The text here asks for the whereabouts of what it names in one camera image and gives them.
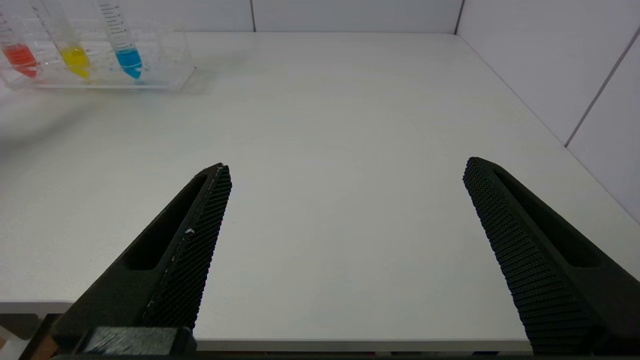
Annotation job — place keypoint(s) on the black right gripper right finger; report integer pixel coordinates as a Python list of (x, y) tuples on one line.
[(540, 270)]

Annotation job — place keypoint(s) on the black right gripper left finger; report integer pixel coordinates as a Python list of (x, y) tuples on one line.
[(185, 270)]

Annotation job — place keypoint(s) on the test tube with red pigment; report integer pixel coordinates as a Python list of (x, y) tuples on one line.
[(20, 56)]

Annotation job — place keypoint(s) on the clear plastic test tube rack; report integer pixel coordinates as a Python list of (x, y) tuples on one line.
[(165, 55)]

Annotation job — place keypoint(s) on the test tube with blue pigment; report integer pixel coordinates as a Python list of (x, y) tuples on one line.
[(129, 59)]

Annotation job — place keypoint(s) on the test tube with yellow pigment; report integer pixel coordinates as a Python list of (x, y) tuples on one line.
[(75, 59)]

